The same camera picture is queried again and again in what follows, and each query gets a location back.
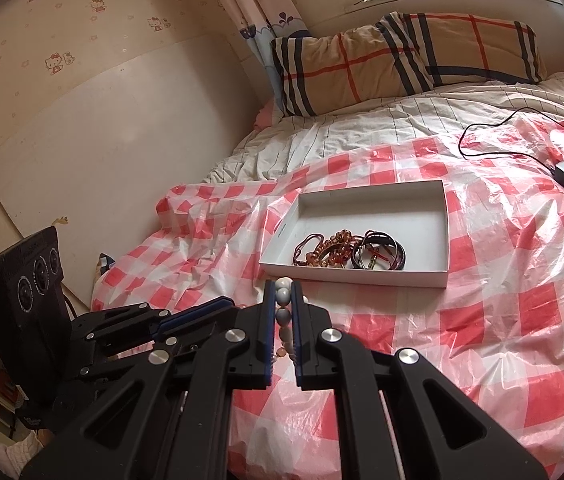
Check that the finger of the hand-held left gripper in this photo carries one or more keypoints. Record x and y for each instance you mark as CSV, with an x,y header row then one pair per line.
x,y
126,360
191,312

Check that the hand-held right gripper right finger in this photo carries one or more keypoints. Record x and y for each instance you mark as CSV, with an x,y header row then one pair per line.
x,y
296,345

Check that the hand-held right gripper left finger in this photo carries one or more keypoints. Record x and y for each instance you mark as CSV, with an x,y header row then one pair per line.
x,y
272,340

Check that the white cardboard box tray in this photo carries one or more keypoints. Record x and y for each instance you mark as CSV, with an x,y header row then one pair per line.
x,y
412,220

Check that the white rounded board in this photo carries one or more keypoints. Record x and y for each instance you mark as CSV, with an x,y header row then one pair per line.
x,y
111,160

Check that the red checkered plastic sheet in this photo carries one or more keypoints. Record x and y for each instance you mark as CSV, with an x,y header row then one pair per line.
x,y
487,310

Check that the pink cloth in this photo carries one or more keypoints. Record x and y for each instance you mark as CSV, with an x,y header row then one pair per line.
x,y
268,114

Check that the white striped bed sheet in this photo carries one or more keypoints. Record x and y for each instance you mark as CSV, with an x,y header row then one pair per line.
x,y
362,125

